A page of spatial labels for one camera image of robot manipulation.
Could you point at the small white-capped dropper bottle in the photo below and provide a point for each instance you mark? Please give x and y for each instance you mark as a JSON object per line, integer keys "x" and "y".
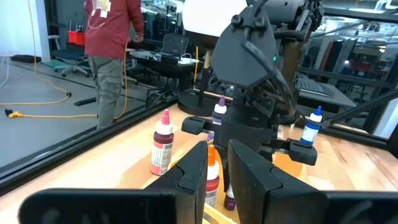
{"x": 230, "y": 202}

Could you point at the yellow plastic basket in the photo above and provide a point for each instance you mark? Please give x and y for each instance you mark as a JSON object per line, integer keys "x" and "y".
{"x": 289, "y": 165}

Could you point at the blue food coloring bottle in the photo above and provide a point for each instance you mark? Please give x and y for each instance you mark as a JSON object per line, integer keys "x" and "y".
{"x": 311, "y": 133}

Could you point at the black floor mat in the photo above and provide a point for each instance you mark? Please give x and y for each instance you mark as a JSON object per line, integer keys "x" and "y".
{"x": 25, "y": 58}

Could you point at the dark mesh office chair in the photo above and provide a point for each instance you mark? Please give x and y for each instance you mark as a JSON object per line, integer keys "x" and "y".
{"x": 174, "y": 45}

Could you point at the purple food coloring bottle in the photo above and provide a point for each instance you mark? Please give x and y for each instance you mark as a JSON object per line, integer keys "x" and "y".
{"x": 219, "y": 109}

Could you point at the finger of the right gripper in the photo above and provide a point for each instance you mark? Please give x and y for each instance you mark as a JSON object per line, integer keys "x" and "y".
{"x": 226, "y": 168}

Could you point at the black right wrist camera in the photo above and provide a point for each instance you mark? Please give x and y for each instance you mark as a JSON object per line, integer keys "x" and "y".
{"x": 242, "y": 49}

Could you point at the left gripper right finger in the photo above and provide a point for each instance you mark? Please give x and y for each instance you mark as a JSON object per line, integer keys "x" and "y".
{"x": 258, "y": 193}

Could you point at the dark grey side desk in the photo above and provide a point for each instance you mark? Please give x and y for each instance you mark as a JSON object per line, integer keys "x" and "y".
{"x": 342, "y": 99}

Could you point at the person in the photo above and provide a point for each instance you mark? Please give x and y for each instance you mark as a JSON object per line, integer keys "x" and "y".
{"x": 109, "y": 31}

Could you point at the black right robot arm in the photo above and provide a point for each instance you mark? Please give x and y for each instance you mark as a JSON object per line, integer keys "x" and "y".
{"x": 289, "y": 12}

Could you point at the red storage bin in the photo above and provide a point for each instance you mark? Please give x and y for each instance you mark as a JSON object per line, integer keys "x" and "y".
{"x": 76, "y": 38}

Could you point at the black laptop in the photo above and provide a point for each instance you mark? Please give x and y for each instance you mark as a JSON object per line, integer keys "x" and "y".
{"x": 314, "y": 87}

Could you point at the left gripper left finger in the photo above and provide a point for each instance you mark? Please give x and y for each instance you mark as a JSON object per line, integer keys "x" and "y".
{"x": 186, "y": 186}

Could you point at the black office desk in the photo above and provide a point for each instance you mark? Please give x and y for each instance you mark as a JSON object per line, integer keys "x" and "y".
{"x": 168, "y": 67}

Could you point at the grey office chair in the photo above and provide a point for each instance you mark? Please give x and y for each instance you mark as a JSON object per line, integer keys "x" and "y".
{"x": 70, "y": 56}

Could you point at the red food coloring bottle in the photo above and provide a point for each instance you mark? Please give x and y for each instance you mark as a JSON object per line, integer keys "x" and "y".
{"x": 212, "y": 183}

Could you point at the pink-capped maroon coloring bottle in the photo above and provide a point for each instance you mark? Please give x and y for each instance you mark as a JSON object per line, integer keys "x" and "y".
{"x": 162, "y": 146}

